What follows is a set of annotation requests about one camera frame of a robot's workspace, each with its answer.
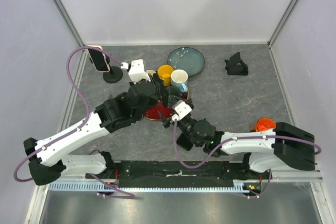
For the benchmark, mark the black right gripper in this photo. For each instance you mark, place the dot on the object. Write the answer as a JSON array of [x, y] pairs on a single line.
[[165, 121]]

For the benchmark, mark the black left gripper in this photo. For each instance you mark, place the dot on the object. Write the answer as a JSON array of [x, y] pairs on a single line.
[[157, 96]]

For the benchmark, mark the black phone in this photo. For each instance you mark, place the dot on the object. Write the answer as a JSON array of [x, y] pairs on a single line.
[[185, 142]]

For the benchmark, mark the black folding phone stand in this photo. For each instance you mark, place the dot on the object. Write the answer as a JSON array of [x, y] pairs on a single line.
[[235, 66]]

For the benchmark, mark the orange mug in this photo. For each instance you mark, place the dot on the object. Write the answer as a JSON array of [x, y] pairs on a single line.
[[264, 124]]

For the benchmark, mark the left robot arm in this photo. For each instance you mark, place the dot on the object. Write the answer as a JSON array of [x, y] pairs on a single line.
[[47, 158]]

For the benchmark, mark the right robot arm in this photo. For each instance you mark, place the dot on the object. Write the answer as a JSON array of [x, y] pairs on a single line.
[[277, 147]]

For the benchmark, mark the black round-base phone stand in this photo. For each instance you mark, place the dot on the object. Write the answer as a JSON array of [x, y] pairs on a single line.
[[113, 73]]

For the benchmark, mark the phone in pink case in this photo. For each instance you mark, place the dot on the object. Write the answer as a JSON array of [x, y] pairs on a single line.
[[99, 60]]

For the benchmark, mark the grey-green ceramic mug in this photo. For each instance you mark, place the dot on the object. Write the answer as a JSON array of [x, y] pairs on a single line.
[[174, 95]]

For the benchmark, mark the yellow ceramic mug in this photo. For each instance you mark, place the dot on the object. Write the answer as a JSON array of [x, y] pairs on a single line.
[[164, 72]]

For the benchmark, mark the cream ceramic mug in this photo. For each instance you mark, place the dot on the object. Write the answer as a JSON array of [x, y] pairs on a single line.
[[151, 72]]

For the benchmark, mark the light blue mug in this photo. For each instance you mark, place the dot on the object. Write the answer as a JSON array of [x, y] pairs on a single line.
[[179, 79]]

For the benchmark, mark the round red tray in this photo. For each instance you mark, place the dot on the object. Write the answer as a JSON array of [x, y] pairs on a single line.
[[153, 112]]

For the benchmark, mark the teal ceramic plate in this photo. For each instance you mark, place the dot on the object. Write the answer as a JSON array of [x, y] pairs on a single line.
[[188, 59]]

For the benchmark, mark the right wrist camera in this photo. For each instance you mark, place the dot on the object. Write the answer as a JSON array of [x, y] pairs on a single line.
[[181, 109]]

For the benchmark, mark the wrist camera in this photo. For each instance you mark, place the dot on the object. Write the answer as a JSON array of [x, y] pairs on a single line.
[[181, 109], [136, 71]]

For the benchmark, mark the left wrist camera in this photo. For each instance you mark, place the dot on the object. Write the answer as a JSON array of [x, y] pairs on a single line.
[[136, 71]]

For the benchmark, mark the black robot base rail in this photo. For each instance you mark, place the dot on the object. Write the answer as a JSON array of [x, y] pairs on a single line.
[[171, 174]]

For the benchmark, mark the slotted cable duct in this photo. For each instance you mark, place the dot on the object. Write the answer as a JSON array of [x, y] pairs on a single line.
[[95, 186]]

